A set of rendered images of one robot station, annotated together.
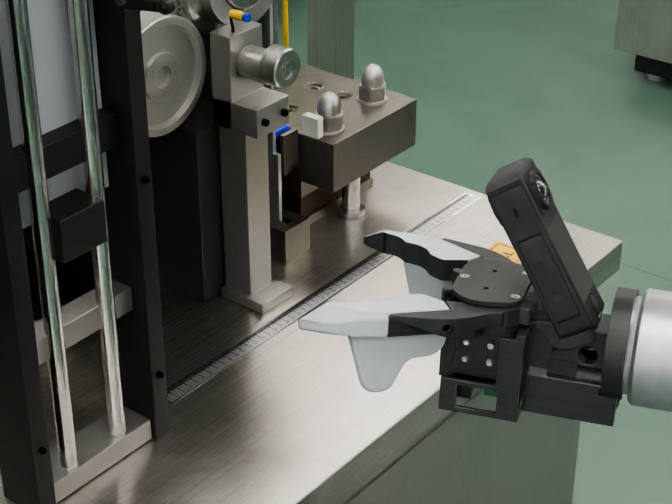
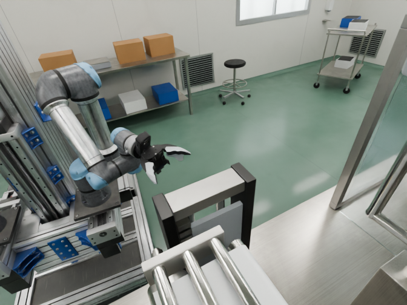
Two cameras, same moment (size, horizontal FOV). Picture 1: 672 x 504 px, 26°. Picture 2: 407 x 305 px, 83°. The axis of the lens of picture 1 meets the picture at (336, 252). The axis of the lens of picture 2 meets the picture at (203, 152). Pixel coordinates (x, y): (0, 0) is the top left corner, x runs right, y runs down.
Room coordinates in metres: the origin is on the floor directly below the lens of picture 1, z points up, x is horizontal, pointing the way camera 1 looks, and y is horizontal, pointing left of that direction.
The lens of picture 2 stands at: (1.28, 0.35, 1.70)
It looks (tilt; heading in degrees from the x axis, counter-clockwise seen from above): 37 degrees down; 208
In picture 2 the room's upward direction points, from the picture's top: 5 degrees counter-clockwise
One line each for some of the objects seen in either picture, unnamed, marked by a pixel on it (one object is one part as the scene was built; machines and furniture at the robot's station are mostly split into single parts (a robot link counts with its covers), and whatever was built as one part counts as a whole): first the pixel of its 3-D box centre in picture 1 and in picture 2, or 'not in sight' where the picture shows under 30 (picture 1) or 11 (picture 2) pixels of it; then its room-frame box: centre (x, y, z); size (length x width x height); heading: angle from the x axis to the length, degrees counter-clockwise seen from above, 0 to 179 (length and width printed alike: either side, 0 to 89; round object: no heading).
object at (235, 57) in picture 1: (254, 171); not in sight; (1.35, 0.08, 1.05); 0.06 x 0.05 x 0.31; 52
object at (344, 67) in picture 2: not in sight; (344, 54); (-3.42, 0.71, 0.51); 0.91 x 0.58 x 1.02; 166
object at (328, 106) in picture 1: (328, 110); not in sight; (1.50, 0.01, 1.05); 0.04 x 0.04 x 0.04
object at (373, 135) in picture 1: (245, 101); not in sight; (1.64, 0.11, 1.00); 0.40 x 0.16 x 0.06; 52
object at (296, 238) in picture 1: (204, 203); not in sight; (1.52, 0.16, 0.92); 0.28 x 0.04 x 0.04; 52
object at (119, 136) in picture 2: not in sight; (125, 140); (0.74, -0.28, 1.21); 0.11 x 0.08 x 0.09; 73
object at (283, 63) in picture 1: (280, 66); not in sight; (1.32, 0.05, 1.18); 0.04 x 0.02 x 0.04; 142
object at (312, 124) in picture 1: (313, 125); not in sight; (1.48, 0.03, 1.04); 0.02 x 0.01 x 0.02; 52
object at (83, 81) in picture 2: not in sight; (95, 124); (0.66, -0.53, 1.19); 0.15 x 0.12 x 0.55; 163
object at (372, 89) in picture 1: (372, 82); not in sight; (1.58, -0.04, 1.05); 0.04 x 0.04 x 0.04
